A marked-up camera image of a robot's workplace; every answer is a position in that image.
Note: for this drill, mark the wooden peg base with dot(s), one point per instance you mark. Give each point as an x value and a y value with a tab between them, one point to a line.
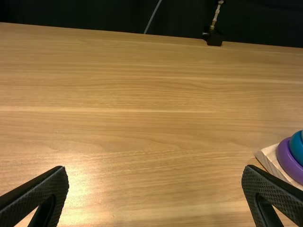
270	156

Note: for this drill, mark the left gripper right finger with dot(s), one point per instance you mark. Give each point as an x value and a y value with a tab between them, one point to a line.
272	191

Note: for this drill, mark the black clamp stand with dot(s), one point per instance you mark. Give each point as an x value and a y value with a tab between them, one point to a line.
214	39

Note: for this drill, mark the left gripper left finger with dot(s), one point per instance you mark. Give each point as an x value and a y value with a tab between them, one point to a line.
23	201

